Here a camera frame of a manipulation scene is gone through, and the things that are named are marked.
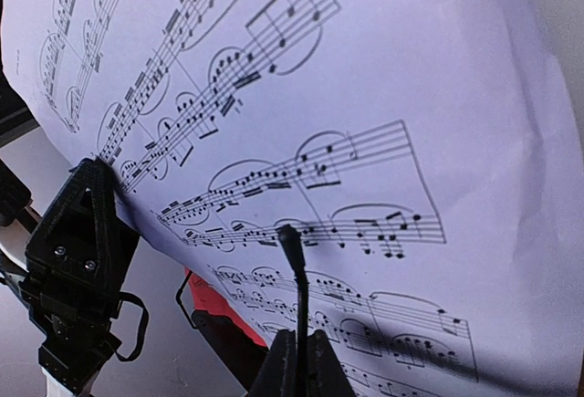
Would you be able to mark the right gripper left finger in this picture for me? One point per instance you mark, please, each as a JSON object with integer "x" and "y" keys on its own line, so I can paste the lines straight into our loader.
{"x": 277, "y": 375}

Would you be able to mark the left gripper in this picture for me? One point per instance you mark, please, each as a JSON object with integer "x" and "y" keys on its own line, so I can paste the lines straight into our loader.
{"x": 78, "y": 238}

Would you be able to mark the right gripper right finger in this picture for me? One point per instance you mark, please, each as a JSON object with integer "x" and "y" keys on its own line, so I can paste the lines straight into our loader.
{"x": 326, "y": 377}

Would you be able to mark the red sheet music paper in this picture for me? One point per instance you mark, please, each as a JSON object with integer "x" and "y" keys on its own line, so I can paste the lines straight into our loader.
{"x": 206, "y": 298}

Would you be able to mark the lavender paper sheet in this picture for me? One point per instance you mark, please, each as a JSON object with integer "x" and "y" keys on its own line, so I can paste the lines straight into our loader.
{"x": 425, "y": 150}

